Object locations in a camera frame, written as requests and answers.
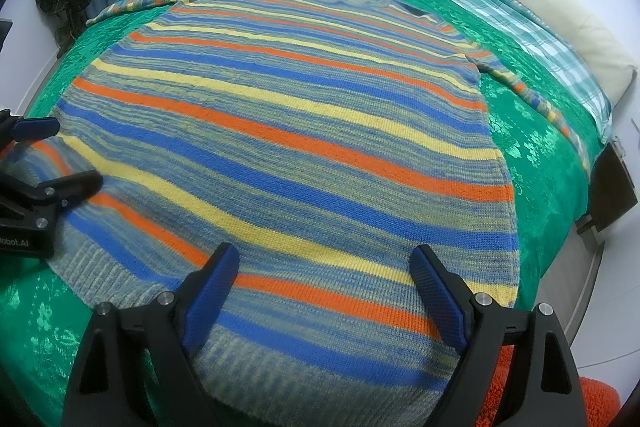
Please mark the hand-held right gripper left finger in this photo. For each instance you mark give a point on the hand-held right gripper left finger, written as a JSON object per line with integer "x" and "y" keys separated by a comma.
{"x": 212, "y": 289}

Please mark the striped knitted sweater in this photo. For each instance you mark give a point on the striped knitted sweater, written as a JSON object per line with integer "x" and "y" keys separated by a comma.
{"x": 300, "y": 147}

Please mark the orange fluffy mat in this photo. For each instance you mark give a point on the orange fluffy mat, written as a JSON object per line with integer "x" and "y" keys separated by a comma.
{"x": 540, "y": 387}

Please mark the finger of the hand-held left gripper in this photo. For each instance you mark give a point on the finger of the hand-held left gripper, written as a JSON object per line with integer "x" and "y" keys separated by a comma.
{"x": 37, "y": 128}
{"x": 65, "y": 189}

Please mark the green checked bed sheet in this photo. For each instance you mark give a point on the green checked bed sheet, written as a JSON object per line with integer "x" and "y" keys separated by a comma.
{"x": 505, "y": 22}

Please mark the green bed blanket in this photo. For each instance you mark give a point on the green bed blanket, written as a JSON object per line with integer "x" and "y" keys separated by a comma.
{"x": 540, "y": 162}

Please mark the cream pillow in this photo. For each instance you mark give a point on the cream pillow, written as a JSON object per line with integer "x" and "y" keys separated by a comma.
{"x": 550, "y": 2}

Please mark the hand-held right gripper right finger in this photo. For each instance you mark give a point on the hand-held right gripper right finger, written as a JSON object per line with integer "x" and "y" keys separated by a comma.
{"x": 437, "y": 294}

